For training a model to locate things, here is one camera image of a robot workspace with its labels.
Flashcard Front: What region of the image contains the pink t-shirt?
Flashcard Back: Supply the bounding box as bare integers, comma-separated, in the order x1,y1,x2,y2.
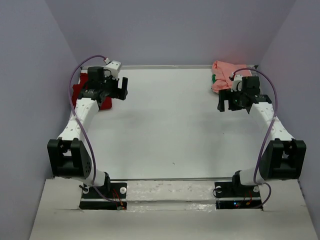
211,60,248,94

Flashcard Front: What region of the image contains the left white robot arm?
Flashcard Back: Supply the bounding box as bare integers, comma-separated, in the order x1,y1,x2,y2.
47,61,128,198

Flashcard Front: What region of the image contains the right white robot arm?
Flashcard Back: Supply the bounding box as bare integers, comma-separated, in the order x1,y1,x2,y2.
217,74,307,196

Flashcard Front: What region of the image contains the red folded t-shirt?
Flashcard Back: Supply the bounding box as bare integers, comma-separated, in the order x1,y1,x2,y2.
71,72,112,111

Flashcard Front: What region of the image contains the green t-shirt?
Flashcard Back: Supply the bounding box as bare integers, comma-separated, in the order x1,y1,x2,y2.
212,74,216,84

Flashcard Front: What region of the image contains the white cardboard front cover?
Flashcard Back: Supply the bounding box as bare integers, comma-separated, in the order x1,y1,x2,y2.
30,177,318,240

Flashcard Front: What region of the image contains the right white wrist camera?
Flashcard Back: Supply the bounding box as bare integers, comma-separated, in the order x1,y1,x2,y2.
230,74,243,92

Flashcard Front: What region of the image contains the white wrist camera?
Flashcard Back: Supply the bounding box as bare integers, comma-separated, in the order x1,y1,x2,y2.
230,74,243,92
104,60,122,78

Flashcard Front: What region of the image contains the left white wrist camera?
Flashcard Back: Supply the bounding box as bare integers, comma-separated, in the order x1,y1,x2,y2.
104,60,122,78

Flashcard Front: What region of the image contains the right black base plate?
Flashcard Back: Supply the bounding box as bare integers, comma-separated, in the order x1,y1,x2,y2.
212,181,262,210

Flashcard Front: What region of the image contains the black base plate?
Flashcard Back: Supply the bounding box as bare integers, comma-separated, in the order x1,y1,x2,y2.
79,181,128,211
212,181,262,210

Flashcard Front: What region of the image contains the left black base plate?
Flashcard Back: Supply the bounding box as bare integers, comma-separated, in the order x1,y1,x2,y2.
79,181,128,211

